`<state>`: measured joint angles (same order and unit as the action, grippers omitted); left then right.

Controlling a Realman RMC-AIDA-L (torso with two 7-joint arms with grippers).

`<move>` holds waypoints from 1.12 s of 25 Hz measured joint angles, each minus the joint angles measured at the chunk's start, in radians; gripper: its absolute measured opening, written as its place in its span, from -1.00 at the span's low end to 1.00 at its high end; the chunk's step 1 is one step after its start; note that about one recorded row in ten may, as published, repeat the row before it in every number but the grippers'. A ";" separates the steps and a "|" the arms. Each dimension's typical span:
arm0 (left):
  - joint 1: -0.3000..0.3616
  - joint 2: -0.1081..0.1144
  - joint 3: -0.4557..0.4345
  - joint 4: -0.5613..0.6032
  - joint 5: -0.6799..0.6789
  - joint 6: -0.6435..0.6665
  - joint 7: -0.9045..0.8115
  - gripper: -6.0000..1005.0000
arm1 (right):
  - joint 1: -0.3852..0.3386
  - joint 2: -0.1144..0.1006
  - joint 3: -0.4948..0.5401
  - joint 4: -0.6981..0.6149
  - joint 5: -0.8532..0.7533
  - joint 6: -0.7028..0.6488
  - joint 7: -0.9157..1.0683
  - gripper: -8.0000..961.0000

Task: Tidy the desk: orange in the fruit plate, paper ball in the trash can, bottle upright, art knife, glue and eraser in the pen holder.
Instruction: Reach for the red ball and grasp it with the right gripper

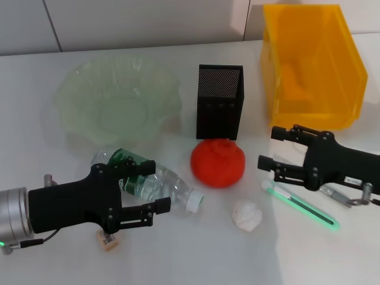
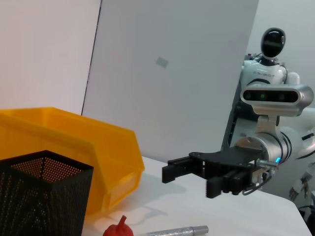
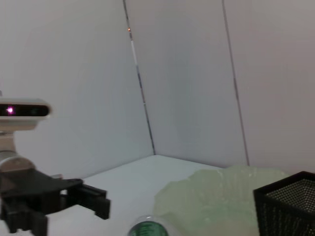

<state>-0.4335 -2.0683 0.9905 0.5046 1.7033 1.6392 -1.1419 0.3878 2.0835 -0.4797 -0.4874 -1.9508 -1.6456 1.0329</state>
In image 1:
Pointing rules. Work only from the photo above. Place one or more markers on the black mesh pen holder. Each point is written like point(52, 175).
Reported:
point(218, 112)

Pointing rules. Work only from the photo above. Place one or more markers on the silver glitter pen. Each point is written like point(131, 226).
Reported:
point(335, 193)

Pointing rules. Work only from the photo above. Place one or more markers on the clear green-label water bottle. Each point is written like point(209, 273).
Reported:
point(175, 187)

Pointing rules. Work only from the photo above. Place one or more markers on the yellow plastic bin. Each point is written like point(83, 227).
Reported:
point(314, 74)

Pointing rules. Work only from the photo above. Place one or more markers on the green glass fruit plate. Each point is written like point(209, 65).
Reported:
point(118, 101)

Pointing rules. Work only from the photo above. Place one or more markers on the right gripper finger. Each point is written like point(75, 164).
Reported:
point(265, 162)
point(280, 133)

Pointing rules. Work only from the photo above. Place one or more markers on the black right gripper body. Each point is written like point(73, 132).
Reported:
point(341, 166)

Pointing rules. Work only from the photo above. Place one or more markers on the white paper ball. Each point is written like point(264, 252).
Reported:
point(247, 215)

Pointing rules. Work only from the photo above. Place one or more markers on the beige barcode eraser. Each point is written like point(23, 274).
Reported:
point(108, 241)

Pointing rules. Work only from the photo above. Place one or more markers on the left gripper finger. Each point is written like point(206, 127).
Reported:
point(142, 167)
point(142, 210)

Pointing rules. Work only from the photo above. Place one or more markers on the silver plug connector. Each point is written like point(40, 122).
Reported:
point(50, 180)

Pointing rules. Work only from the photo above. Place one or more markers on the red-orange fruit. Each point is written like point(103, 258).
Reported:
point(218, 166)

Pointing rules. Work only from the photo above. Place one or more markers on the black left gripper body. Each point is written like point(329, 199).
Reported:
point(74, 202)

